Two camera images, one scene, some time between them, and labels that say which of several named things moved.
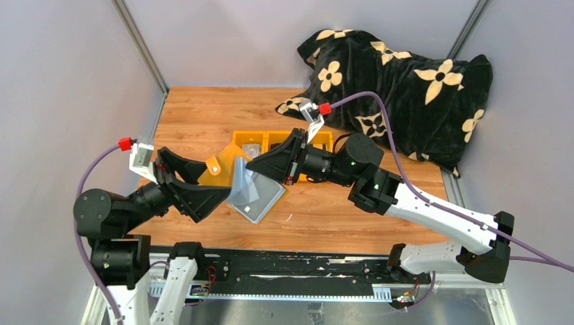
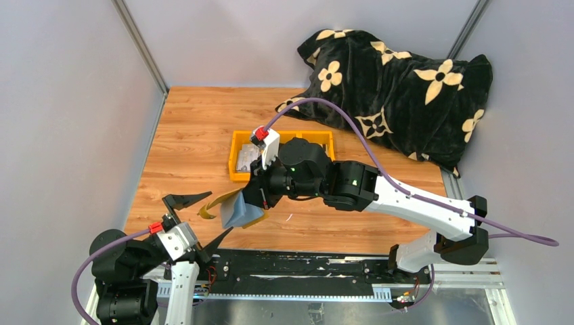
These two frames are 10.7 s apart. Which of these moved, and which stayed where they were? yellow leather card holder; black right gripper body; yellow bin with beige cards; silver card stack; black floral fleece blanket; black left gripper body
Moved: black left gripper body; black right gripper body; yellow leather card holder
Stayed: yellow bin with beige cards; silver card stack; black floral fleece blanket
